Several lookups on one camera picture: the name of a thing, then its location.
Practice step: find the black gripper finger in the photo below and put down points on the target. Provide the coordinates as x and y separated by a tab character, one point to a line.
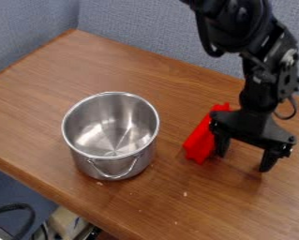
222	142
269	159

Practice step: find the beige box under table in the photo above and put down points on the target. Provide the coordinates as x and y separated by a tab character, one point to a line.
65	225

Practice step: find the metal pot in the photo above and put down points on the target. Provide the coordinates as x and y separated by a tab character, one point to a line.
110	130

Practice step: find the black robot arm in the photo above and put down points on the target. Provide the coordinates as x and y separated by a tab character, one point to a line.
241	26

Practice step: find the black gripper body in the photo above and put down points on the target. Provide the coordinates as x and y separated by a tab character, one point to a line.
255	128

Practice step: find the red plastic block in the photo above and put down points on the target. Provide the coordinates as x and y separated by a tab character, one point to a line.
200	144

